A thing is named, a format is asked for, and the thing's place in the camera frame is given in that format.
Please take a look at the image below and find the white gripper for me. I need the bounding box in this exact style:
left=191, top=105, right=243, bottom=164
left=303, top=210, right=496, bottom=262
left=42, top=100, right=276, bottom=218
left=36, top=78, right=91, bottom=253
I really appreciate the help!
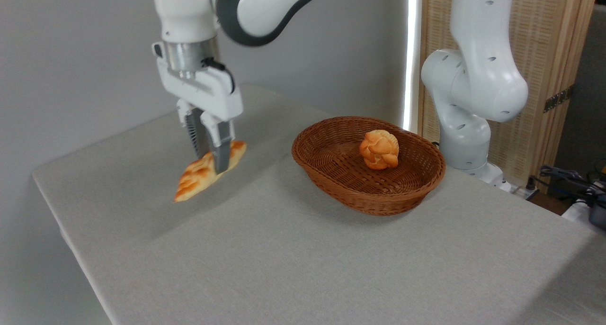
left=152, top=42, right=244, bottom=175

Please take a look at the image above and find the long braided bread loaf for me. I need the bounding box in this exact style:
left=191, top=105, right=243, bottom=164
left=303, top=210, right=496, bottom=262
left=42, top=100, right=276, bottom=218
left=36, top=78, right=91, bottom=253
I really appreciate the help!
left=174, top=141, right=247, bottom=203

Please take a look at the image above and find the brown wicker basket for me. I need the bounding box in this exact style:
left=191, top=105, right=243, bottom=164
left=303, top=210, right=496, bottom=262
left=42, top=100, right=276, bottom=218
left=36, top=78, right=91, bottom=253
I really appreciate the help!
left=291, top=116, right=446, bottom=216

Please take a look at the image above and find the round knotted bread roll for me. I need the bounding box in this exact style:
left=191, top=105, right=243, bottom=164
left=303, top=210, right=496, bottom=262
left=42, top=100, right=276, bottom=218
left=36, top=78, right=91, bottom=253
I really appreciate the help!
left=359, top=130, right=400, bottom=170

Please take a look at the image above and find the grey tablecloth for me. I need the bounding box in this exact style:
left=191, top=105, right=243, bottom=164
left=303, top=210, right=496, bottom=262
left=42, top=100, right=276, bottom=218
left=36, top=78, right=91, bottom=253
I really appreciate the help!
left=32, top=83, right=606, bottom=325

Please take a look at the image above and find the dark metal screen hinge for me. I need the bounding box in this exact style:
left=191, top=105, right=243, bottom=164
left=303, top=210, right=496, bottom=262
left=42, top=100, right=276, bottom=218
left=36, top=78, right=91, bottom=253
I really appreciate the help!
left=544, top=86, right=574, bottom=113

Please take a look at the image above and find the grey rounded device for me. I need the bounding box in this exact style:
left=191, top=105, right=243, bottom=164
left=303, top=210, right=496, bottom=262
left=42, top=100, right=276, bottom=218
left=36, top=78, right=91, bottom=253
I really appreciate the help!
left=588, top=204, right=606, bottom=230

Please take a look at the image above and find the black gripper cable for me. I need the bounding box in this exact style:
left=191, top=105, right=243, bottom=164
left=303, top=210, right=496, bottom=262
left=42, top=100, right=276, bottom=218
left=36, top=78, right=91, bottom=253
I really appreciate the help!
left=201, top=57, right=236, bottom=94

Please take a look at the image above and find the bundle of dark cables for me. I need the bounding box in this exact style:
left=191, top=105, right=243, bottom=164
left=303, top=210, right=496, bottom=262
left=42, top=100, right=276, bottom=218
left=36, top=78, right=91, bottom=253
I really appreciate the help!
left=533, top=165, right=606, bottom=207

